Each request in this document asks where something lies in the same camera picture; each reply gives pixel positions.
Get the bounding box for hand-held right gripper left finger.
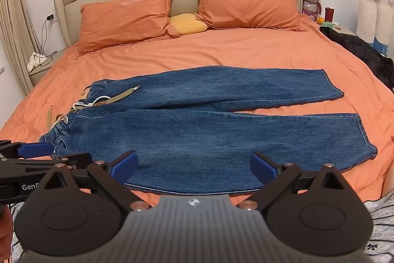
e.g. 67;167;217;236
38;150;151;212

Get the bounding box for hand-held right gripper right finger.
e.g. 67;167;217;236
238;152;350;212

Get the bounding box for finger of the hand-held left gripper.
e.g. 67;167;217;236
0;140;54;160
0;153;93;174

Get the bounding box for blue denim pants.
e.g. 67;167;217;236
39;66;378;196

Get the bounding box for person's left forearm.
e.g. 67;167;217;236
0;210;15;255

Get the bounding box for khaki belt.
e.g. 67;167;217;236
46;85;141;129

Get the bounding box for white crumpled cloth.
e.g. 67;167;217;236
27;52;51;73

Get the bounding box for beige nightstand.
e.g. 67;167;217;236
28;47;67;87

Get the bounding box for orange bed sheet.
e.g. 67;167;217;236
0;13;394;205

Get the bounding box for beige curtain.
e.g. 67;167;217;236
0;0;35;95

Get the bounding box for orange pillow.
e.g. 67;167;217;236
190;0;308;32
78;0;181;54

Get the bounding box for black jacket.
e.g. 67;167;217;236
319;26;394;91

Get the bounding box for small yellow pillow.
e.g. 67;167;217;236
169;13;208;36

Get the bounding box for grey nightstand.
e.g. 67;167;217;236
320;24;359;39

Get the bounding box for pink plush bear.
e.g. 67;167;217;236
302;0;322;21

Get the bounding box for white alpaca plush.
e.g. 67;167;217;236
356;0;382;43
377;0;394;54

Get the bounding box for black charger cable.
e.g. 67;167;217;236
39;18;58;59

